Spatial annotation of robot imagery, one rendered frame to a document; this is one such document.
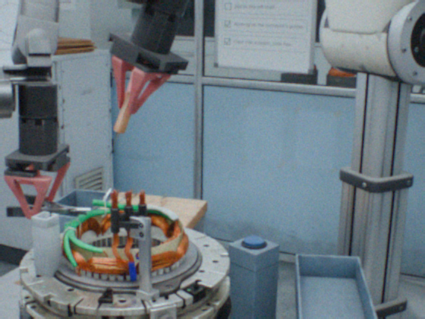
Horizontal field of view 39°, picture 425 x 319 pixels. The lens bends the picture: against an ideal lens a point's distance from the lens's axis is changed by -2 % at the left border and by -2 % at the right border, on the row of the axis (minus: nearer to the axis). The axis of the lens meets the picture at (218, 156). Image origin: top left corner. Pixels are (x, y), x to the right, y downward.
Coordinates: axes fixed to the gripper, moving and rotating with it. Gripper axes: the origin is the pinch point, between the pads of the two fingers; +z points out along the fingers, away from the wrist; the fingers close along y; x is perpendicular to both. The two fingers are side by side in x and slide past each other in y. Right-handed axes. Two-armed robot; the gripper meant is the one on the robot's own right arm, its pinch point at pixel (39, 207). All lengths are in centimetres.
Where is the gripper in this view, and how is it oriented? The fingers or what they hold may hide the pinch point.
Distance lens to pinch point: 97.4
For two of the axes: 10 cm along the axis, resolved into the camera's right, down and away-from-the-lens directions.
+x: 9.9, 0.9, -0.8
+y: -1.1, 2.7, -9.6
